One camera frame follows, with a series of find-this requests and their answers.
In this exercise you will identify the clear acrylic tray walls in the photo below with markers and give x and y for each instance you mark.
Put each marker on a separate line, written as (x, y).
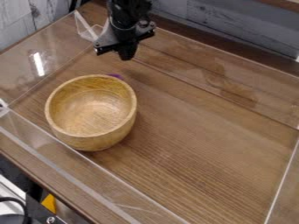
(211, 157)

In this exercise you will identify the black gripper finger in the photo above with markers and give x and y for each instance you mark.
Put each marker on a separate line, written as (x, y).
(131, 49)
(123, 54)

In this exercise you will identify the clear acrylic corner bracket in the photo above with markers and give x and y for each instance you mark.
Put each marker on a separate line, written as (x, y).
(88, 32)

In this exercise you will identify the purple eggplant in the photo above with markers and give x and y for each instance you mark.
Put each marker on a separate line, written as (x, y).
(116, 76)

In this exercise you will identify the brown wooden bowl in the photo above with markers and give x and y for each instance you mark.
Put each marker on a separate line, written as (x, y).
(91, 111)

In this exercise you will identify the black device with yellow label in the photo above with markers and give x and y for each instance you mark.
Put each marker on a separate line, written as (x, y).
(39, 215)

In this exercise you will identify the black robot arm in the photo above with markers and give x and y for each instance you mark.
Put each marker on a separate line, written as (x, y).
(128, 26)

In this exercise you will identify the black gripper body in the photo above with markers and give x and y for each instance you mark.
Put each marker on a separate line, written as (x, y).
(115, 38)

